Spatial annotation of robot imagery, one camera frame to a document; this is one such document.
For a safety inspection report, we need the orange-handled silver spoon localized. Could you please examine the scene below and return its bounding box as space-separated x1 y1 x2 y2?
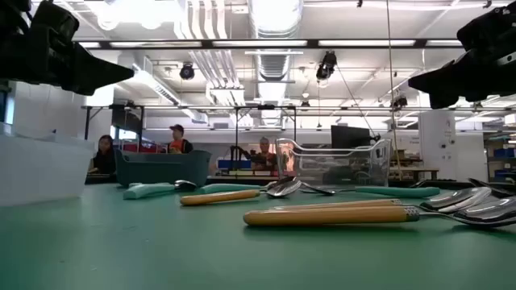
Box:
243 196 516 229
179 179 303 207
268 186 493 213

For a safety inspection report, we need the thin hanging cable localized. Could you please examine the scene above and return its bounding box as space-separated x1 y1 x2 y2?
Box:
385 0 404 178

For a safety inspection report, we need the silver ventilation duct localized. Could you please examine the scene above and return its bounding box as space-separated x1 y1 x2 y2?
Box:
248 0 306 128

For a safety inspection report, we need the green table mat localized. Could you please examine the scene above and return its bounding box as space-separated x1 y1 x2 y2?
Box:
0 179 516 290

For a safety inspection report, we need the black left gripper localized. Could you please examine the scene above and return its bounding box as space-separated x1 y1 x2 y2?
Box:
0 0 135 97

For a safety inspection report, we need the black background rack frame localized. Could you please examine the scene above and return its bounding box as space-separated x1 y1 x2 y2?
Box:
80 102 299 178

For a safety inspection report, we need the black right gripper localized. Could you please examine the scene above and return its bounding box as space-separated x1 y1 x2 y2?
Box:
407 2 516 110

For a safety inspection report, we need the clear plastic bin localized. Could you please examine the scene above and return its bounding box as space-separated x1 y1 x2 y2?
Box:
275 137 393 189

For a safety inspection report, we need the black wall screen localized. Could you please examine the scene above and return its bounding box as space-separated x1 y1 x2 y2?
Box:
110 105 145 136

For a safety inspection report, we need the black ceiling camera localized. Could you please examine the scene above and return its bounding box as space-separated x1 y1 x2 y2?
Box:
315 50 339 89
178 62 196 81
389 93 409 112

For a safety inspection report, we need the frosted white plastic bin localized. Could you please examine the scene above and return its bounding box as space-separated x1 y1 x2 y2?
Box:
0 122 97 207

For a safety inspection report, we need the gray-blue plastic bin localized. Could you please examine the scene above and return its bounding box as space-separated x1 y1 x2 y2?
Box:
114 148 213 189

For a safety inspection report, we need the shelf with blue bins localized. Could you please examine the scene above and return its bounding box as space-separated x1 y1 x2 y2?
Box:
483 132 516 183

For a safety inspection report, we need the black overhead frame beam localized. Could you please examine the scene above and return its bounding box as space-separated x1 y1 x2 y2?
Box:
72 38 464 52

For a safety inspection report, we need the blue crate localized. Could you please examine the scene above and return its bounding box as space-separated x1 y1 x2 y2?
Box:
217 159 254 170

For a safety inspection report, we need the person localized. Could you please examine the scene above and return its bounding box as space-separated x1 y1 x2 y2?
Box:
89 135 118 176
250 136 279 172
167 123 194 155

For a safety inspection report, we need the black monitor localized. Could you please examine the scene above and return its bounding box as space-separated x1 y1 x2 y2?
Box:
330 124 372 150

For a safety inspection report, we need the wooden background table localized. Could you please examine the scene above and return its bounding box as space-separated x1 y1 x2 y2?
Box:
386 167 440 181

